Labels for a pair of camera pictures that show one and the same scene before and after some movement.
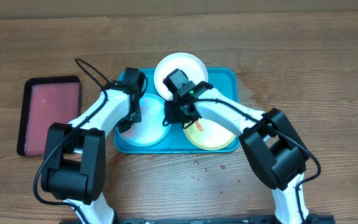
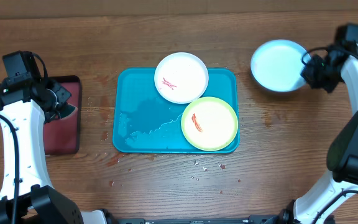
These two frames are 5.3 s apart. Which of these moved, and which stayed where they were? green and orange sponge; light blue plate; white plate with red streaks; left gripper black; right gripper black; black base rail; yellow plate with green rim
Moved: green and orange sponge; right gripper black; left gripper black; light blue plate
Stayed: white plate with red streaks; black base rail; yellow plate with green rim
